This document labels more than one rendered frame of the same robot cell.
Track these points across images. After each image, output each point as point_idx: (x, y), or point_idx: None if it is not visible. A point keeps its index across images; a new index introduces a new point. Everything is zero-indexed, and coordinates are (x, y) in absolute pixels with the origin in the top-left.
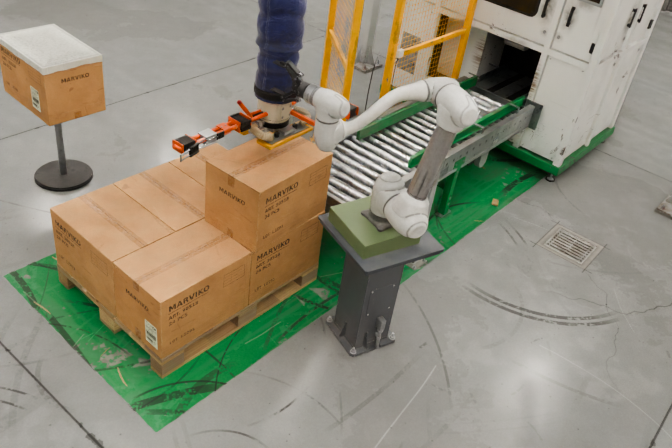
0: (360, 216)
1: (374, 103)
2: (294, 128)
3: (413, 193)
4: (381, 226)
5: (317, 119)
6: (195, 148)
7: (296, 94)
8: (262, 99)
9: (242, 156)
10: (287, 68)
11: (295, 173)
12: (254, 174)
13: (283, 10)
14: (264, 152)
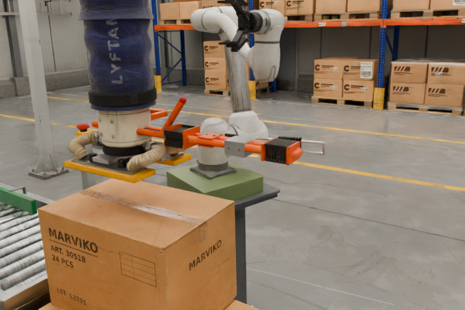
0: (215, 179)
1: (233, 31)
2: None
3: (250, 106)
4: (232, 167)
5: (275, 42)
6: None
7: (247, 31)
8: (149, 104)
9: (141, 222)
10: (237, 1)
11: (176, 188)
12: (190, 208)
13: None
14: (124, 210)
